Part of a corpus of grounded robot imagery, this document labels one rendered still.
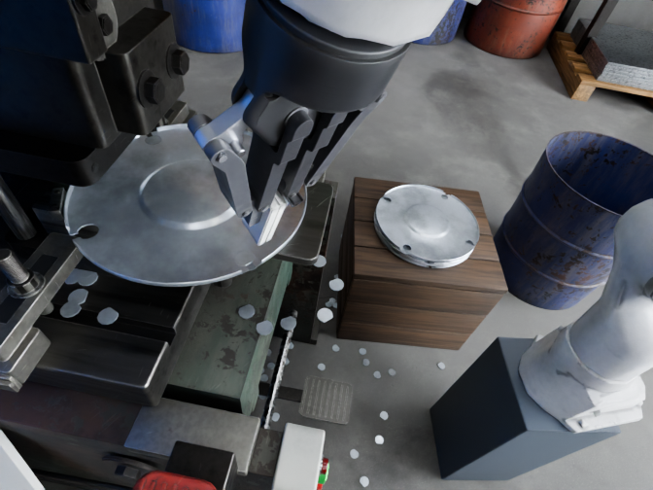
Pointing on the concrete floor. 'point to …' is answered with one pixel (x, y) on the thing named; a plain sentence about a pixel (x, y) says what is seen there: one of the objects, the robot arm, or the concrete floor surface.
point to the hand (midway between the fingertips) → (261, 212)
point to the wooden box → (411, 281)
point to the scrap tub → (570, 218)
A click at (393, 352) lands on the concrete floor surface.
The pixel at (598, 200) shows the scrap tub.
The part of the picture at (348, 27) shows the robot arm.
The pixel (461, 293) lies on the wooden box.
